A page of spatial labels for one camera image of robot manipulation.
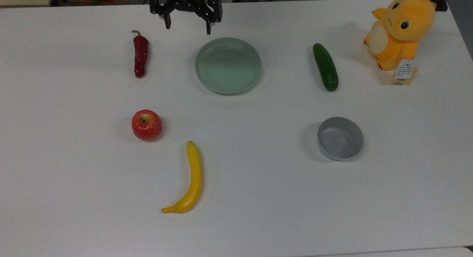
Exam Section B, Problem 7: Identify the red apple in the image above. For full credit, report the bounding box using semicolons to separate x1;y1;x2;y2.
131;109;163;141

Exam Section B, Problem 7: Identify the grey bowl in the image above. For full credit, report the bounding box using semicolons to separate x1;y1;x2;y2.
317;117;364;161

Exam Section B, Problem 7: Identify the red chili pepper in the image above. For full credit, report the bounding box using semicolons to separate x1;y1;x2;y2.
132;30;150;79

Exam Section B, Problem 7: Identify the pale green plate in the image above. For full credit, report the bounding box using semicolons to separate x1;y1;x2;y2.
195;37;262;95

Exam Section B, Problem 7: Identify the green cucumber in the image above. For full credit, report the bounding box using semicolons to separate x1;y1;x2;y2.
313;43;339;92

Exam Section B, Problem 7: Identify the yellow banana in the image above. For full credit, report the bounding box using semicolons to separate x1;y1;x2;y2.
161;141;204;214

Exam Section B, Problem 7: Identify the orange plush toy with tag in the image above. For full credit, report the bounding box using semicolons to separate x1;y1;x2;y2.
363;0;437;84

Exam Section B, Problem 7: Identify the black camera stand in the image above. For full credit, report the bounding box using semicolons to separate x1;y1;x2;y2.
421;0;450;12

